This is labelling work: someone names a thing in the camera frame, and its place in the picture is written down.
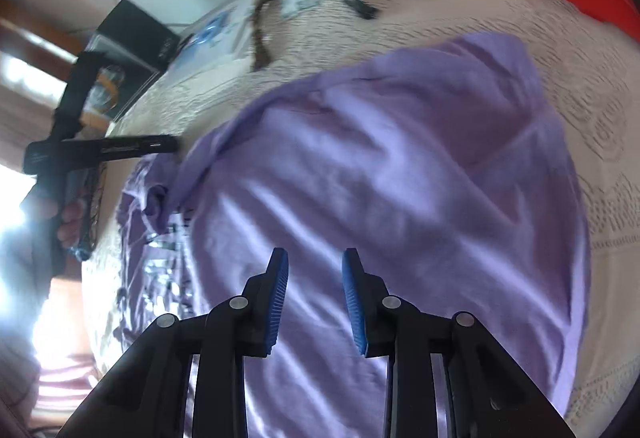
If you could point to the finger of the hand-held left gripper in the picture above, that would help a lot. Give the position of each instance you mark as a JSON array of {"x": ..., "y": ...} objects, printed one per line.
[{"x": 140, "y": 148}]

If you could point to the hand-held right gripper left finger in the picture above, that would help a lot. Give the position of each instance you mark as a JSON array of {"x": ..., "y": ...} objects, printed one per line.
[{"x": 278, "y": 303}]

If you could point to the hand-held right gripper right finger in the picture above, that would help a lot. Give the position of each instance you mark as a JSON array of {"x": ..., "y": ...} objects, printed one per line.
[{"x": 354, "y": 303}]

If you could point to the purple printed shirt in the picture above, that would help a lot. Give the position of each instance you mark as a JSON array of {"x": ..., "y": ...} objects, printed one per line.
[{"x": 380, "y": 198}]

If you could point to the person's left hand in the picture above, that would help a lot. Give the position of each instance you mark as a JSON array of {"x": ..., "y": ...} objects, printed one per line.
[{"x": 70, "y": 225}]

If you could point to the clear plastic container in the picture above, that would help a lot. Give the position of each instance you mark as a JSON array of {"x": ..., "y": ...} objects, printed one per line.
[{"x": 107, "y": 88}]

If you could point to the wooden furniture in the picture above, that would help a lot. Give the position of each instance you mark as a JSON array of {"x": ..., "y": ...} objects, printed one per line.
[{"x": 35, "y": 33}]

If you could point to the black box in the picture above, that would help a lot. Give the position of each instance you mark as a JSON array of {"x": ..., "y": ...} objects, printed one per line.
[{"x": 135, "y": 33}]

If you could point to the person's striped clothing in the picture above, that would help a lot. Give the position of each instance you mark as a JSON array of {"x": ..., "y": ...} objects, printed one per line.
[{"x": 62, "y": 383}]

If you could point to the beige textured bedspread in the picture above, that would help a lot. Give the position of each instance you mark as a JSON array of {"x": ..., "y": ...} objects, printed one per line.
[{"x": 590, "y": 118}]

